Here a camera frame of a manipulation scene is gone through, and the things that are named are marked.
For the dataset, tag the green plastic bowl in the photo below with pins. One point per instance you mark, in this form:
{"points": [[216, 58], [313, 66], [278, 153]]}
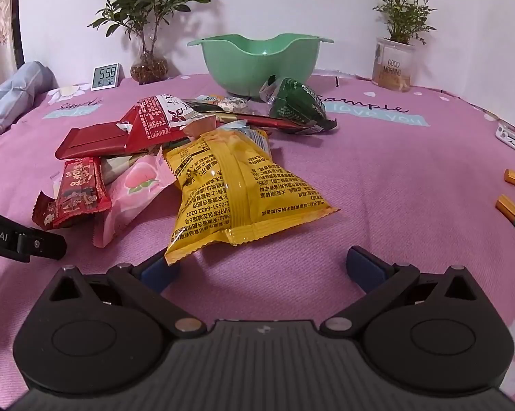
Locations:
{"points": [[257, 72]]}

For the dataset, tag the red snack bar packet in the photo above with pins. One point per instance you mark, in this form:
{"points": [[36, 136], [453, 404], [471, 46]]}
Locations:
{"points": [[75, 192]]}

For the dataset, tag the green snack packet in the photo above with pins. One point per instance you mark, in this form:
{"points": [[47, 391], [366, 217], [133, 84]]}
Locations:
{"points": [[298, 102]]}

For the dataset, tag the white digital clock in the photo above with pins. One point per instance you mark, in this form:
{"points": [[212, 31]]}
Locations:
{"points": [[105, 77]]}

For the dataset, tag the pink peach snack packet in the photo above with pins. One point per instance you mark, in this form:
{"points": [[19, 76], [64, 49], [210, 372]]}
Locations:
{"points": [[129, 197]]}

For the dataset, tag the leafy plant in glass vase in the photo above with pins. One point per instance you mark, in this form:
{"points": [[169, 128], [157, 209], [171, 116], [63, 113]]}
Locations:
{"points": [[148, 68]]}

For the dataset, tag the gold and red stick packet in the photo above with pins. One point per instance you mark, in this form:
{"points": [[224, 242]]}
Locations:
{"points": [[266, 122]]}

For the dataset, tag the blue-grey cloth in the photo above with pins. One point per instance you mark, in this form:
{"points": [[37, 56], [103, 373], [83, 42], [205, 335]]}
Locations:
{"points": [[17, 90]]}

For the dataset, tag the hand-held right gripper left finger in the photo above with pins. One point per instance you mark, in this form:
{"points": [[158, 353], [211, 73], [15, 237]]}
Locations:
{"points": [[156, 278]]}

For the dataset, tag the dark picture snack packet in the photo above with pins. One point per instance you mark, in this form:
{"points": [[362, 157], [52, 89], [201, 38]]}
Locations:
{"points": [[201, 107]]}

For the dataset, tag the white candy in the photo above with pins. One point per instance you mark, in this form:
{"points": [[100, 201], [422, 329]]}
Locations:
{"points": [[233, 103]]}

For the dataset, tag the pink printed tablecloth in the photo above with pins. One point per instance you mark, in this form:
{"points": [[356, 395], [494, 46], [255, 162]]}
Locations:
{"points": [[390, 188]]}

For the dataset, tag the red and white snack packet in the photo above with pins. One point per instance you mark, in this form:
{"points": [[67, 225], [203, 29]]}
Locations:
{"points": [[154, 122]]}

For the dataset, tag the yellow snack bag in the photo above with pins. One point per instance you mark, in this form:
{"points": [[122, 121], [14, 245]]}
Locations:
{"points": [[240, 188]]}

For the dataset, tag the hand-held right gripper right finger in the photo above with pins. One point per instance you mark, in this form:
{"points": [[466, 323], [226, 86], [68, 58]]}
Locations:
{"points": [[364, 272]]}

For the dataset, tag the small plant in labelled jar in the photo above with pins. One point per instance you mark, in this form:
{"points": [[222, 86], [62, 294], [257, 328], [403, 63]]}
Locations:
{"points": [[392, 68]]}

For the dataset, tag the dark red long pouch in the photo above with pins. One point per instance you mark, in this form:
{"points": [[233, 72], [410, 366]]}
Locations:
{"points": [[94, 139]]}

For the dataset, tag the white clip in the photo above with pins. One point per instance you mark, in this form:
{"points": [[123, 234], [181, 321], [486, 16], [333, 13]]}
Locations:
{"points": [[512, 139]]}

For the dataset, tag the white sachet with blue logo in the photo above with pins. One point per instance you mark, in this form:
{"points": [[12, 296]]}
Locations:
{"points": [[204, 99]]}

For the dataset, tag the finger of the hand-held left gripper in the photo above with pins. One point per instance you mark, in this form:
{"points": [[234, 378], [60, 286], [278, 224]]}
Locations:
{"points": [[47, 246]]}

